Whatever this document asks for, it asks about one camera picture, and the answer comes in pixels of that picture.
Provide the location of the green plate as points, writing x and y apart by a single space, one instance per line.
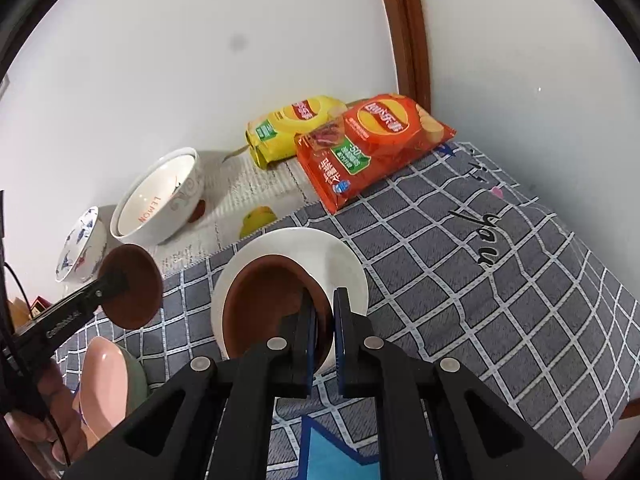
137 377

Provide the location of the light wooden box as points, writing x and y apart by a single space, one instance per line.
20 312

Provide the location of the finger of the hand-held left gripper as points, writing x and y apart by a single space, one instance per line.
107 282

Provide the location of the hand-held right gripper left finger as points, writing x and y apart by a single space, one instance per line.
310 340

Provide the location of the small brown bowl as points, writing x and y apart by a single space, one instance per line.
132 287
265 305

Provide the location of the pink plate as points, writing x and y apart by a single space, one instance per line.
102 385

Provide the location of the blue patterned footed bowl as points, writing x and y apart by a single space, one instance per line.
80 247

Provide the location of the plain white bowl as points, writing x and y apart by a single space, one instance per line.
340 265

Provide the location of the red chips bag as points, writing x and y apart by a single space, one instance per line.
380 145

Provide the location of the yellow chips bag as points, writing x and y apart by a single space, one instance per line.
290 130

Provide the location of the person's left hand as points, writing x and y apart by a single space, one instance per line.
60 410

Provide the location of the brown wooden door frame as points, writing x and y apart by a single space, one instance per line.
405 35

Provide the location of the grey checked star tablecloth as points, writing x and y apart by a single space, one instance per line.
475 310

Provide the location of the white bowl with orange lettering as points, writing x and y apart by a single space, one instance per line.
155 195

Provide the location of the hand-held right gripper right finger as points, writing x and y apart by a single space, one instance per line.
342 340

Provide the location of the white bowl with swirl pattern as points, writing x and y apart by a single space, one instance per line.
180 205

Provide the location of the red patterned box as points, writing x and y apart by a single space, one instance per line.
41 306

